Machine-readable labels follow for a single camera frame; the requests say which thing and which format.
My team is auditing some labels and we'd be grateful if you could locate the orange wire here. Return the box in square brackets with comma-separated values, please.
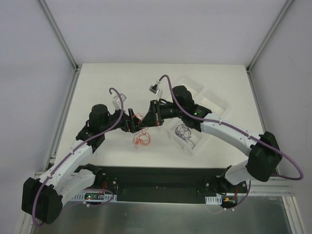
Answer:
[132, 112, 152, 149]

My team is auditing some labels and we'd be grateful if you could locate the purple wire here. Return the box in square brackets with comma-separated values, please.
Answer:
[175, 123, 192, 141]

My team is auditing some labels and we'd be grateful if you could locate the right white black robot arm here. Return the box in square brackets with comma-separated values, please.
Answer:
[139, 85, 282, 192]

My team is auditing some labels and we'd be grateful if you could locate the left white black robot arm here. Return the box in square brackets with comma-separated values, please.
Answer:
[21, 104, 144, 226]

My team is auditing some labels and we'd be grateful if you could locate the clear plastic compartment tray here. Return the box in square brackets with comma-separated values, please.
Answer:
[167, 76, 232, 158]

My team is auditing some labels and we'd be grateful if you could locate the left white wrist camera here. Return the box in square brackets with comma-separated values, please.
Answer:
[110, 94, 127, 110]

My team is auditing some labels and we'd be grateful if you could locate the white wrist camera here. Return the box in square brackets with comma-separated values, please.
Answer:
[110, 94, 127, 110]
[149, 79, 163, 99]

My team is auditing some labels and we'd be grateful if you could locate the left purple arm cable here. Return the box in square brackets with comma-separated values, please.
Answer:
[32, 87, 115, 226]

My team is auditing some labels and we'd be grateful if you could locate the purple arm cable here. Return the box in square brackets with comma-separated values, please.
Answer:
[157, 74, 305, 212]
[32, 87, 115, 226]

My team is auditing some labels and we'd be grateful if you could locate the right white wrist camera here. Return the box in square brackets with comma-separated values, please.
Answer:
[149, 79, 163, 99]

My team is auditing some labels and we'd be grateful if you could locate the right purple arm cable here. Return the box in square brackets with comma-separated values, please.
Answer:
[157, 74, 305, 212]

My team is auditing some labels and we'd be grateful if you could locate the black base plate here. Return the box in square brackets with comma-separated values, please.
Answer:
[73, 164, 252, 203]

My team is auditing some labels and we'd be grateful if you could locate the left white cable duct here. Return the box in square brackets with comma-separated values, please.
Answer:
[71, 192, 117, 203]

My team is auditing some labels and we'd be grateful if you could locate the white cable duct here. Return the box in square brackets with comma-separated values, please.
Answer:
[71, 192, 117, 203]
[205, 195, 222, 205]

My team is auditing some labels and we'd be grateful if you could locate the right white cable duct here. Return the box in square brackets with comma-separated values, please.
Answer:
[205, 195, 222, 205]

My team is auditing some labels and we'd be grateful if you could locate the left aluminium frame post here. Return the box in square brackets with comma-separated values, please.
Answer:
[37, 0, 79, 72]

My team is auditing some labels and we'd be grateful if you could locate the aluminium frame post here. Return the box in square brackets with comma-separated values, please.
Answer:
[246, 0, 296, 74]
[37, 0, 79, 72]

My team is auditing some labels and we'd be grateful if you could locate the right aluminium frame post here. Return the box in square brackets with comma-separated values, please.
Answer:
[246, 0, 296, 74]

